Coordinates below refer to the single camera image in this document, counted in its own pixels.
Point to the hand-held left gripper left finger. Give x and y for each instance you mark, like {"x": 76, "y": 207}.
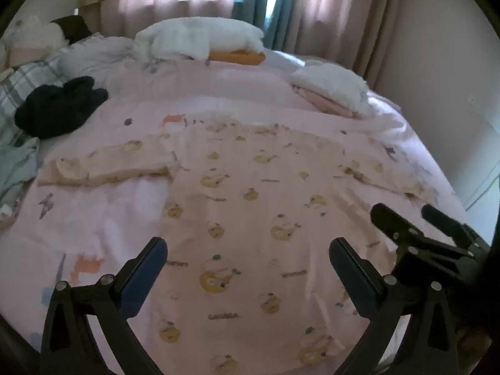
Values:
{"x": 142, "y": 281}

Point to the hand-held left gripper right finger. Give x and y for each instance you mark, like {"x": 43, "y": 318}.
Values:
{"x": 353, "y": 281}

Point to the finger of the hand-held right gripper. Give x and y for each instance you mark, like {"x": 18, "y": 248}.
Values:
{"x": 390, "y": 220}
{"x": 445, "y": 222}

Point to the peach bear-print shirt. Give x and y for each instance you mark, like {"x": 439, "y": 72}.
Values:
{"x": 242, "y": 218}

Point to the person's right forearm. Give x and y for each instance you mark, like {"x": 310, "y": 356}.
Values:
{"x": 472, "y": 340}

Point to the white and pink pillow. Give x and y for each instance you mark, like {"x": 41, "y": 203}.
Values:
{"x": 328, "y": 82}

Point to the light blue cloth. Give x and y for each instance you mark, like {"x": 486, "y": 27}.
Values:
{"x": 15, "y": 164}

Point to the black garment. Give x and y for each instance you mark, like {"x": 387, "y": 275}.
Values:
{"x": 54, "y": 109}

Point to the pink animal-print duvet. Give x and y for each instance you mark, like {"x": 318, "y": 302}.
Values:
{"x": 234, "y": 93}

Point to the orange pillow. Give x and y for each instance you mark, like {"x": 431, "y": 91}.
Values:
{"x": 238, "y": 56}

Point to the pale grey pillow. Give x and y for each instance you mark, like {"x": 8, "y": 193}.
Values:
{"x": 90, "y": 56}

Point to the plaid cloth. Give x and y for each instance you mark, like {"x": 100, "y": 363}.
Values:
{"x": 23, "y": 78}

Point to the teal curtain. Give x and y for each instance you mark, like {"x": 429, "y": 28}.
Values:
{"x": 250, "y": 4}

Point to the dark brown headboard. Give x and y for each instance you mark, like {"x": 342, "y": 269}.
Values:
{"x": 76, "y": 27}

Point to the white plush toy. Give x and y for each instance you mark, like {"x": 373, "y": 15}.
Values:
{"x": 31, "y": 31}

